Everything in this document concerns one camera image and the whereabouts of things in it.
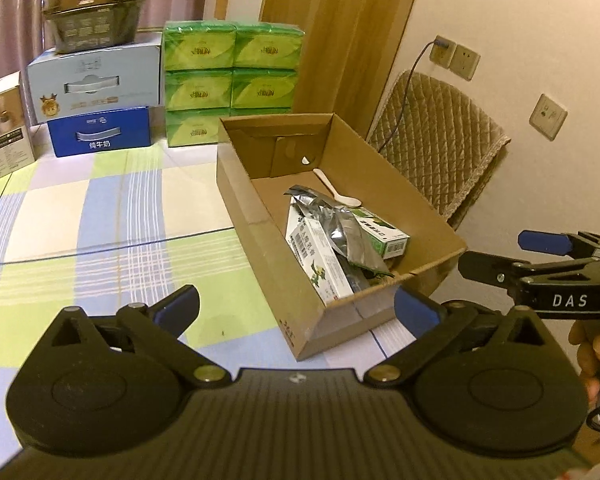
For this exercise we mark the silver foil bag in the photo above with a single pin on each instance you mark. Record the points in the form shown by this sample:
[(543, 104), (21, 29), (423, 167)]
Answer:
[(340, 230)]

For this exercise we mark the light blue milk carton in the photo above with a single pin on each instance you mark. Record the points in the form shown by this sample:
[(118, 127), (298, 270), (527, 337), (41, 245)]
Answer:
[(95, 75)]

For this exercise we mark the green narrow box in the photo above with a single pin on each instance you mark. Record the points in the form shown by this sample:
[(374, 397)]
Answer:
[(387, 240)]

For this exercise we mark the plaid tablecloth desktop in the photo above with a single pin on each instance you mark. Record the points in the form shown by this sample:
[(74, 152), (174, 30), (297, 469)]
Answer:
[(130, 240)]

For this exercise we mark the quilted beige chair cover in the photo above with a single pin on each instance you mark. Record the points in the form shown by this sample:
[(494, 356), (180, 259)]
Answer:
[(440, 135)]

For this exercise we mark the beige wall socket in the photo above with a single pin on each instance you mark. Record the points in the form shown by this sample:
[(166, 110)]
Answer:
[(466, 62), (442, 52), (547, 117)]

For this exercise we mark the stack of green tissue packs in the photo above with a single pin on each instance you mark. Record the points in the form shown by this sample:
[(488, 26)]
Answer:
[(200, 55)]

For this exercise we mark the person's right hand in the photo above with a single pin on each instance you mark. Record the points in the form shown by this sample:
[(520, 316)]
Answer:
[(592, 347)]

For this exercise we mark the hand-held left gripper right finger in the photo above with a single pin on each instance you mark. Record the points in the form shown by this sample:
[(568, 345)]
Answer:
[(415, 310)]

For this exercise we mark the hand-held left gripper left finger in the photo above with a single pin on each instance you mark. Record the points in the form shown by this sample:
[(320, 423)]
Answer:
[(180, 307)]

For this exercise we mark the white product box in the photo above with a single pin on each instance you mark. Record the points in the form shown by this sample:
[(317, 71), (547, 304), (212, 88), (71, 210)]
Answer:
[(5, 130)]

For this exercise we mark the white medicine box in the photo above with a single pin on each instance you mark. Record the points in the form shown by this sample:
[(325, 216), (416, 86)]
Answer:
[(320, 265)]

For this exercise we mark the wooden door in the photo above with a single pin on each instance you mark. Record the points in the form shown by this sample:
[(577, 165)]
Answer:
[(350, 20)]

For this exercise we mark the brown cardboard box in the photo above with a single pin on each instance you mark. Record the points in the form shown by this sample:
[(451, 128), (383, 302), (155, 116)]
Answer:
[(260, 240)]

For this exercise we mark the white plastic spoon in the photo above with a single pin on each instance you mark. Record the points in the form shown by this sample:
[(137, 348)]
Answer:
[(347, 201)]

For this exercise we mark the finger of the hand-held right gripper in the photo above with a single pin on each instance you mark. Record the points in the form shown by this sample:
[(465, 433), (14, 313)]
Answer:
[(542, 241), (485, 267)]

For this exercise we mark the dark brown food pack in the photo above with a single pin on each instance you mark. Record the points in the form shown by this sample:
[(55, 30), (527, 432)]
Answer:
[(95, 20)]

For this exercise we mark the dark blue milk carton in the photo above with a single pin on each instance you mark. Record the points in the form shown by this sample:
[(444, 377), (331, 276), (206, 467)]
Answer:
[(100, 132)]

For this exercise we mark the pinkish curtain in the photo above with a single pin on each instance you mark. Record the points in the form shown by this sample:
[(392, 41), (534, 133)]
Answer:
[(10, 10)]

